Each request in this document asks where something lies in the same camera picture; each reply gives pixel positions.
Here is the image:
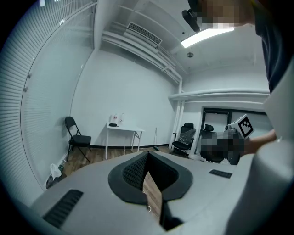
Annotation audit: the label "dark framed glass partition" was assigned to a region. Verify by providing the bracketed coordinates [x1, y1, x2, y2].
[200, 106, 274, 155]

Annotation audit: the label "white window blinds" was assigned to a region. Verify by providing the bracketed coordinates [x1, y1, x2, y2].
[0, 0, 97, 191]

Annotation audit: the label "plastic-wrapped black office chair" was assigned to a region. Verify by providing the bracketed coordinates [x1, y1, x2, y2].
[169, 122, 197, 158]

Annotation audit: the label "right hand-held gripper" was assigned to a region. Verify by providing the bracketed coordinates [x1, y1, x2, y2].
[224, 114, 255, 140]

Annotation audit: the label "black folding chair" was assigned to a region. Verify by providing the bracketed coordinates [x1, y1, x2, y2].
[64, 116, 92, 163]

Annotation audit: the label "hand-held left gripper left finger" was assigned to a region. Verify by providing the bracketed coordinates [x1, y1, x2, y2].
[29, 151, 168, 235]

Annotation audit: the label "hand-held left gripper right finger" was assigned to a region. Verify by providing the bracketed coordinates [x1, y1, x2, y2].
[147, 151, 241, 232]

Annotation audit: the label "white air conditioner unit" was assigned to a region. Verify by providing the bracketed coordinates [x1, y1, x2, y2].
[123, 22, 163, 49]

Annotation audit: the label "white horizontal pipe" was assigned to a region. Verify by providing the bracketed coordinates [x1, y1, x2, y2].
[168, 90, 271, 101]

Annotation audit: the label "long ceiling light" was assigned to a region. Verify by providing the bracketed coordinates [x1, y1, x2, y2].
[180, 27, 235, 48]

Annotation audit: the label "white folding table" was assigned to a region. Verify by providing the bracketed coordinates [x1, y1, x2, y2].
[105, 122, 146, 160]

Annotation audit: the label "person's right forearm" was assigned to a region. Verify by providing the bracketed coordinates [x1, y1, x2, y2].
[246, 129, 277, 154]

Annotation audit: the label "white vertical pipe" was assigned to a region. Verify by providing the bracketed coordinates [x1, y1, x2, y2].
[173, 77, 185, 147]

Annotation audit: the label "white plastic bag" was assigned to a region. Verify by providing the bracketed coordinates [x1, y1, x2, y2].
[50, 163, 62, 181]

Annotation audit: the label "person's dark shirt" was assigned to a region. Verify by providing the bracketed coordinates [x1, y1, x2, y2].
[252, 0, 294, 93]

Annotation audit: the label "person's head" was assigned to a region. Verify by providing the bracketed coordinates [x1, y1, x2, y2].
[202, 0, 256, 29]

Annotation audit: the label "broom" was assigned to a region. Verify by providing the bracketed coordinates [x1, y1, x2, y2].
[153, 127, 160, 151]

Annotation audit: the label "black head-mounted camera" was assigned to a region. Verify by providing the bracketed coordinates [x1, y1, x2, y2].
[181, 0, 203, 33]

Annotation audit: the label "dark rubbish bag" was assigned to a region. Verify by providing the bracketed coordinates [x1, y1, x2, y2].
[45, 172, 67, 190]

